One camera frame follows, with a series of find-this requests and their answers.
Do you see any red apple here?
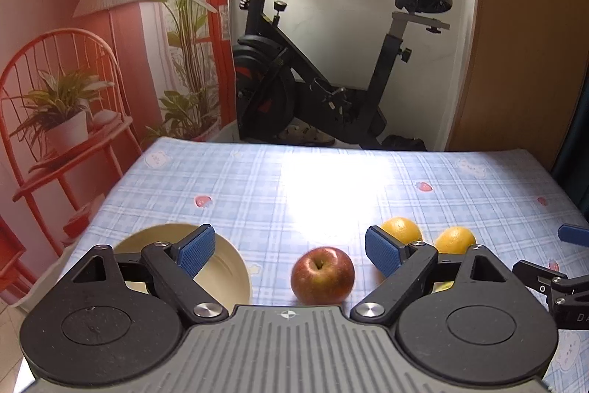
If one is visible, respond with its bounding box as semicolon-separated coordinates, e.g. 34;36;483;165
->
290;246;355;305

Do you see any round yellow orange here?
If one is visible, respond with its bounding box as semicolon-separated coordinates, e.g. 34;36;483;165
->
380;217;422;244

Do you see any beige oval plate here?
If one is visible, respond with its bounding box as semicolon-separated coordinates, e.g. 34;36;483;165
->
114;224;251;313

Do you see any large yellow lemon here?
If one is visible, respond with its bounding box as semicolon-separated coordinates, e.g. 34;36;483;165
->
434;227;476;255

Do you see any blue plaid tablecloth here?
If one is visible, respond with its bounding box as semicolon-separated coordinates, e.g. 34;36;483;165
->
20;138;588;392

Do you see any black bag on floor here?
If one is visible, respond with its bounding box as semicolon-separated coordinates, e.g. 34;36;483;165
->
381;135;427;152

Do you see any pair of shoes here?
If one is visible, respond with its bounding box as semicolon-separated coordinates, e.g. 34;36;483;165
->
278;122;335;147

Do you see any wooden wardrobe panel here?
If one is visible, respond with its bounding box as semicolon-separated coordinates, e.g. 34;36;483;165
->
447;0;588;169

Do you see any black exercise bike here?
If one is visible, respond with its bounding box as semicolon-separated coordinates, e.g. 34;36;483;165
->
225;0;454;150

